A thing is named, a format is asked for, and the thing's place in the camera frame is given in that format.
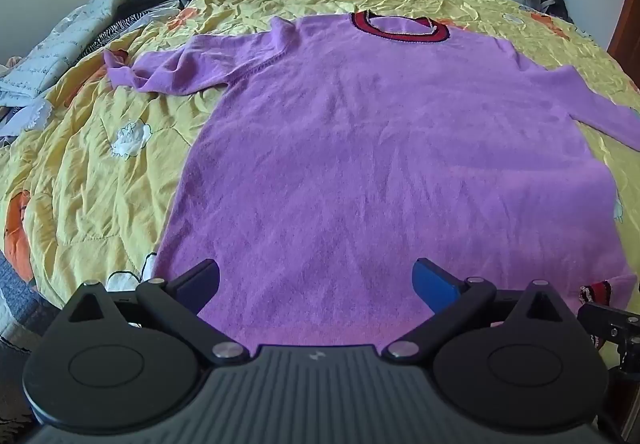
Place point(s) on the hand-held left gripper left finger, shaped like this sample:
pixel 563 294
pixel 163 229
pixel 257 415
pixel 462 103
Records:
pixel 200 280

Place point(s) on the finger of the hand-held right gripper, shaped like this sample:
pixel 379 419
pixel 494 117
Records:
pixel 615 324

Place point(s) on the brown wooden door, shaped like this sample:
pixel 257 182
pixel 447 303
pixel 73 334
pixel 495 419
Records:
pixel 629 34

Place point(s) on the purple sweater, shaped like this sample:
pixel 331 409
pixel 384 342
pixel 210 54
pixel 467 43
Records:
pixel 360 149

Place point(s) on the yellow printed quilt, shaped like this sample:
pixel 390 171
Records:
pixel 100 174

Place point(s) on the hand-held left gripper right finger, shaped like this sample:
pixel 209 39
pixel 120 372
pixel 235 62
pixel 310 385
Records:
pixel 434 286

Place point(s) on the white grey printed blanket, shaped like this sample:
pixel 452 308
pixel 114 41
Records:
pixel 75 29

